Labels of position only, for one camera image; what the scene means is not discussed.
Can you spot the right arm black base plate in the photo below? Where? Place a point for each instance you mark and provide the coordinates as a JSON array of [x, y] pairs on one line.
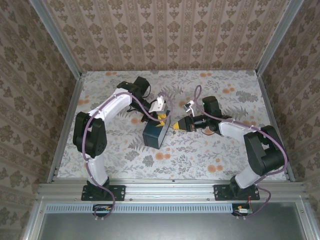
[[221, 192]]

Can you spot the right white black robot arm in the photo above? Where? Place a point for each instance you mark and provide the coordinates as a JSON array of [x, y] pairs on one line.
[[232, 130]]

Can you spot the grey metal sheet panel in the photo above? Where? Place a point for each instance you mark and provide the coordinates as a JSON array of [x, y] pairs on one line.
[[162, 227]]

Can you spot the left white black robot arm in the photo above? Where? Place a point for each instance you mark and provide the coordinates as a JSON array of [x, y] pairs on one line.
[[112, 107]]

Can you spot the floral table cover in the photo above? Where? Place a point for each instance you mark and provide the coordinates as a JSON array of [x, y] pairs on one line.
[[175, 162]]

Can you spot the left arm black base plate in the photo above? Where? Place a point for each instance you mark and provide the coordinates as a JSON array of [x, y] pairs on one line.
[[118, 192]]

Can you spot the wide aluminium frame rail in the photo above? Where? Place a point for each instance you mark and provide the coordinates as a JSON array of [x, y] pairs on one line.
[[170, 190]]

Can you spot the aluminium frame post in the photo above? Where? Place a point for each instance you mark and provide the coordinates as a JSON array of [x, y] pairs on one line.
[[57, 37], [279, 37]]

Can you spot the starry night print tin box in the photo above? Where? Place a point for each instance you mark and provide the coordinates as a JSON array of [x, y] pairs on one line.
[[152, 136]]

